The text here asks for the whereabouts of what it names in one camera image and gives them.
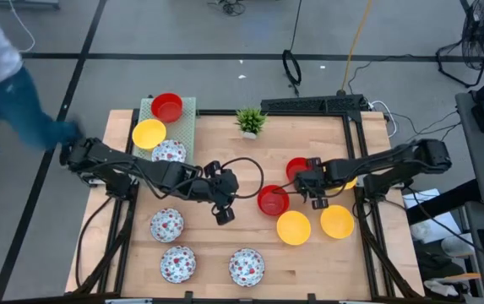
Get white looped cable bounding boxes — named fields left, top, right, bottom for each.
left=367, top=100, right=399, bottom=139

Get red plastic mini bowl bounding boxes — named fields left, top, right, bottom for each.
left=257, top=184, right=291, bottom=217
left=285, top=156, right=311, bottom=182
left=150, top=92, right=184, bottom=124

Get white sheet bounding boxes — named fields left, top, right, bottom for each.
left=401, top=188, right=462, bottom=244

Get grey cart base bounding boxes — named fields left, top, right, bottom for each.
left=0, top=0, right=61, bottom=10

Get black aluminium table frame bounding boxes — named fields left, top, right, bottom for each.
left=64, top=108, right=427, bottom=304

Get black hanging cable with coil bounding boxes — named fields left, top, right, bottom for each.
left=281, top=0, right=304, bottom=96

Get green plant in white pot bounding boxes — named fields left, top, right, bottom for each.
left=234, top=107, right=268, bottom=140

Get white floral print bowl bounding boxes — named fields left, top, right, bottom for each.
left=151, top=139, right=188, bottom=164
left=228, top=247, right=266, bottom=288
left=150, top=208, right=185, bottom=244
left=160, top=245, right=198, bottom=285

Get white shoe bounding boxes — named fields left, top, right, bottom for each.
left=440, top=234, right=475, bottom=258

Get white floor cable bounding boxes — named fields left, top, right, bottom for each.
left=7, top=0, right=36, bottom=54

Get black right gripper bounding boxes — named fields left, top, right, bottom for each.
left=294, top=156, right=331, bottom=211

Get black cable bundle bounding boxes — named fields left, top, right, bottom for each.
left=207, top=0, right=247, bottom=17

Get black floor cable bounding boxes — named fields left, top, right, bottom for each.
left=346, top=54, right=465, bottom=143

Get black perforated cable tray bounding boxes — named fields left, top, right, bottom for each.
left=260, top=94, right=369, bottom=114

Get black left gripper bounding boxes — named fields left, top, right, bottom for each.
left=201, top=160, right=241, bottom=226

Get black bag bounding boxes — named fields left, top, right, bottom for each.
left=416, top=251, right=466, bottom=280

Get pale green perforated rack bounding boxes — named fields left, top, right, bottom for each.
left=133, top=96, right=198, bottom=166

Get yellow plastic mini bowl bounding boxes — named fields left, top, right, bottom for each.
left=276, top=210, right=313, bottom=247
left=319, top=204, right=356, bottom=240
left=329, top=176, right=359, bottom=195
left=131, top=118, right=167, bottom=151

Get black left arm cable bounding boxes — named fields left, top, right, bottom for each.
left=218, top=156, right=266, bottom=199

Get yellow hanging cable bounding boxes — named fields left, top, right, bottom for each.
left=341, top=0, right=373, bottom=93

